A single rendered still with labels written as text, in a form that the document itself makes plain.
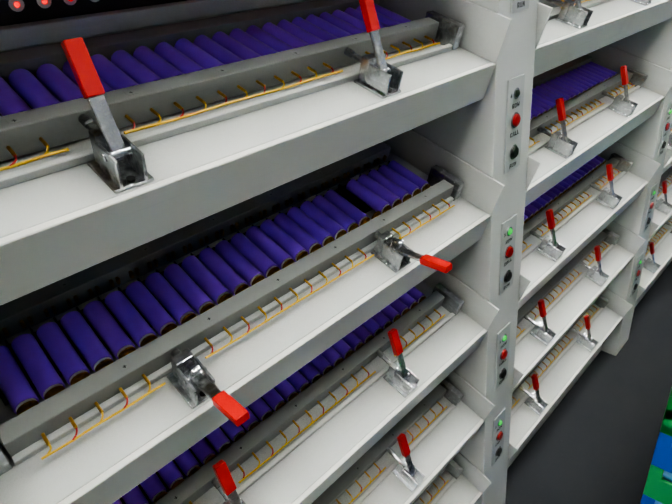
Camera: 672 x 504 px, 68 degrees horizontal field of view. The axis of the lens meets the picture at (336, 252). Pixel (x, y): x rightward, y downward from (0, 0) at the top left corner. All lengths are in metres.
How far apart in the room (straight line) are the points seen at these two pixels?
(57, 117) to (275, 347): 0.26
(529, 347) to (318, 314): 0.64
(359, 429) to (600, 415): 0.91
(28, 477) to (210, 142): 0.28
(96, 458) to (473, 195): 0.53
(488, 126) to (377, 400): 0.38
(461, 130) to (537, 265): 0.36
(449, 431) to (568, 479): 0.47
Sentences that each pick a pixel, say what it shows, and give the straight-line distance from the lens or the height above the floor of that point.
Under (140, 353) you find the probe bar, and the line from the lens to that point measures 0.47.
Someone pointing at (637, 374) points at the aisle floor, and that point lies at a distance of 1.62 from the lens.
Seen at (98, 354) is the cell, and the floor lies 0.78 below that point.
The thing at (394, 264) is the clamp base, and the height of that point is 0.74.
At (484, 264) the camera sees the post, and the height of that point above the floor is 0.65.
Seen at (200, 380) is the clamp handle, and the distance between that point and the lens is 0.44.
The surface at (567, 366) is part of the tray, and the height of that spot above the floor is 0.15.
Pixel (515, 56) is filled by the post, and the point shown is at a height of 0.93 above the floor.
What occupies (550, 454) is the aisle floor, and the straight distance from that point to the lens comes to 1.36.
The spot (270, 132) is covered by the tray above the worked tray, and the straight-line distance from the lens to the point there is 0.42.
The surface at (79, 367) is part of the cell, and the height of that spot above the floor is 0.78.
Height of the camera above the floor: 1.03
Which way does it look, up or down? 28 degrees down
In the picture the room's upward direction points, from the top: 8 degrees counter-clockwise
